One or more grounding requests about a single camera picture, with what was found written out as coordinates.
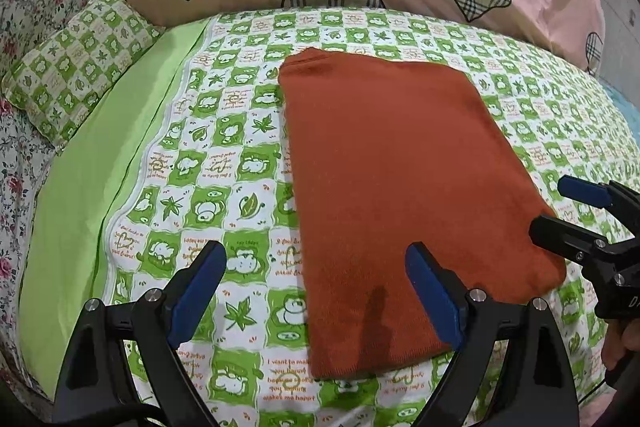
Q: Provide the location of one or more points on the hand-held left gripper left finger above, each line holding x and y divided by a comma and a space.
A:
195, 294

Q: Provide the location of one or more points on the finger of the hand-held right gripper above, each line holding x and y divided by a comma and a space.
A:
560, 234
582, 191

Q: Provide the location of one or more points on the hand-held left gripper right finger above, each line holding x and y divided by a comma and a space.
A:
435, 294

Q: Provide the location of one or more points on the orange knit sweater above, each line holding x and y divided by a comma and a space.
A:
395, 197

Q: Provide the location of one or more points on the person's right hand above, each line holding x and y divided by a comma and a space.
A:
617, 347

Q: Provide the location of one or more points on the green checkered bed sheet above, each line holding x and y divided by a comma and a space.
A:
200, 207

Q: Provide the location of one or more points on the green checkered pillow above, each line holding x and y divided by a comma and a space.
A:
75, 67

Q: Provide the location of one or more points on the floral blanket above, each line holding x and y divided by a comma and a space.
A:
30, 32

